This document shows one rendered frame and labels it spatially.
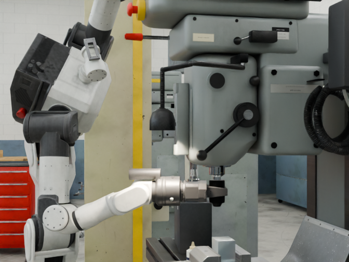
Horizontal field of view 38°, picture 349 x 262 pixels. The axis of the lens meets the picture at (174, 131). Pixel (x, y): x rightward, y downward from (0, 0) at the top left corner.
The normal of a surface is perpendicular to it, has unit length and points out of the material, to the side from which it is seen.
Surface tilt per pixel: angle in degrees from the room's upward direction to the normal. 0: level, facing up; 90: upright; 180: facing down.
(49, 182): 84
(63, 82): 56
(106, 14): 138
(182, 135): 90
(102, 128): 90
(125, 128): 90
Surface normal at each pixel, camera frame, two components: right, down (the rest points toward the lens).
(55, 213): -0.17, -0.11
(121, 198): -0.05, 0.14
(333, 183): -0.98, 0.00
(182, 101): 0.21, 0.00
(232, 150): 0.18, 0.47
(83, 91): 0.43, -0.55
